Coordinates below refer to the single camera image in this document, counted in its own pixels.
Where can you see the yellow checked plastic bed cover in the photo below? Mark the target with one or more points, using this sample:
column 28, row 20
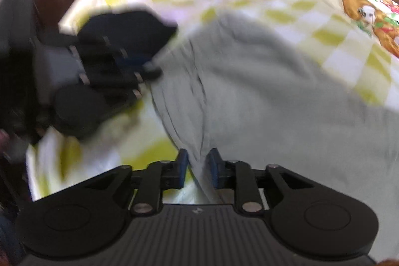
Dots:
column 311, row 23

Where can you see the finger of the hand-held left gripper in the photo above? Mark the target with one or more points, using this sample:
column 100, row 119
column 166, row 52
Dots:
column 99, row 54
column 118, row 79

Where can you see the black folded cloth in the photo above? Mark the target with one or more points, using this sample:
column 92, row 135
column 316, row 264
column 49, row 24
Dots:
column 134, row 26

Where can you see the grey-green pants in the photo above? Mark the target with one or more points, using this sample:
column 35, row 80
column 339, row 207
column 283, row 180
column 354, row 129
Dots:
column 265, row 97

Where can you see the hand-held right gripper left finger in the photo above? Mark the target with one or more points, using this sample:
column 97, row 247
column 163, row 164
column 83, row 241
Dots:
column 182, row 171

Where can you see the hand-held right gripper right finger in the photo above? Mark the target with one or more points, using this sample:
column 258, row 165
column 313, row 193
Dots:
column 215, row 172

